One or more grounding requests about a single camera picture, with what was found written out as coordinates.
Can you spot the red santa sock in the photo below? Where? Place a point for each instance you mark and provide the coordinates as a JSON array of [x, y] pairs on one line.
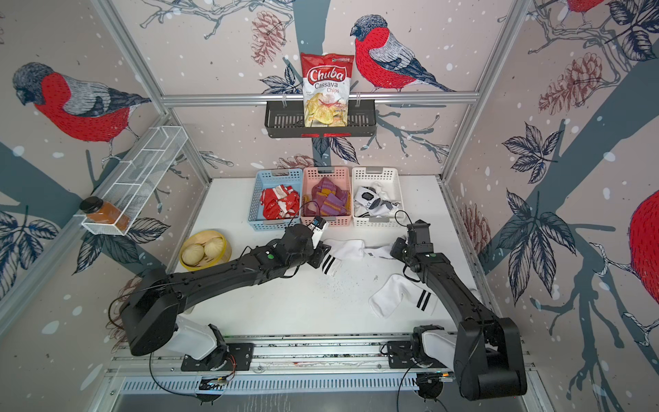
[[269, 201], [287, 201]]

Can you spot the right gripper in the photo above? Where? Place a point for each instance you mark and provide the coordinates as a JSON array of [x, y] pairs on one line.
[[396, 248]]

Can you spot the orange spice jar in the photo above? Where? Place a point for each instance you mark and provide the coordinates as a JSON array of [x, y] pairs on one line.
[[100, 211]]

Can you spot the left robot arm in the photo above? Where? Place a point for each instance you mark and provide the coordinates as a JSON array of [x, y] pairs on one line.
[[151, 315]]

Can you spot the blue plastic basket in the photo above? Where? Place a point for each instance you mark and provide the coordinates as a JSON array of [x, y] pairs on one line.
[[270, 179]]

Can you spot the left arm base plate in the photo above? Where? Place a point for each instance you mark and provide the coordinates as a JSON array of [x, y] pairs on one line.
[[230, 357]]

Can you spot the white plastic basket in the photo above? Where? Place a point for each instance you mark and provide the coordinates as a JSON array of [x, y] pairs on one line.
[[386, 182]]

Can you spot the white black sport sock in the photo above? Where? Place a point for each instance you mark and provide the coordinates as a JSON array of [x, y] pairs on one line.
[[368, 203]]

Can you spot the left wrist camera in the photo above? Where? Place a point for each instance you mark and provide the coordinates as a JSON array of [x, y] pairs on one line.
[[318, 225]]

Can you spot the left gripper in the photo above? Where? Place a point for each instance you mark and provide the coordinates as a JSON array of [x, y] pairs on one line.
[[320, 251]]

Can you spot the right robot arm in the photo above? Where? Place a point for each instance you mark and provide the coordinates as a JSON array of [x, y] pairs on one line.
[[487, 355]]

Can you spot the purple yellow striped sock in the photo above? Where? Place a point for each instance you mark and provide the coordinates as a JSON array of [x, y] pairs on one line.
[[327, 199]]

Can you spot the pink plastic basket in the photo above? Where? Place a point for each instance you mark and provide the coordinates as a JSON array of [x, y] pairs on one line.
[[341, 177]]

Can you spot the Chuba cassava chips bag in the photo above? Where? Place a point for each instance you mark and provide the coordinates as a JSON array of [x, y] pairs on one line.
[[325, 88]]

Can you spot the black wall basket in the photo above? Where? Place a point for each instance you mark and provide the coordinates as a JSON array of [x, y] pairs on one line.
[[286, 120]]

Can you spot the white wire wall shelf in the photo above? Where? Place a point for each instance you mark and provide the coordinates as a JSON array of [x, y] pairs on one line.
[[133, 181]]

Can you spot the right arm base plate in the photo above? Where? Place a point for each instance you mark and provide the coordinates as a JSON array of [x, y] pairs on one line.
[[401, 355]]

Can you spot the yellow bamboo steamer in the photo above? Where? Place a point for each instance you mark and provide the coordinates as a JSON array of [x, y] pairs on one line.
[[205, 249]]

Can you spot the plain white sock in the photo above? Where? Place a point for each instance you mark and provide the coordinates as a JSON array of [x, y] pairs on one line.
[[397, 290]]

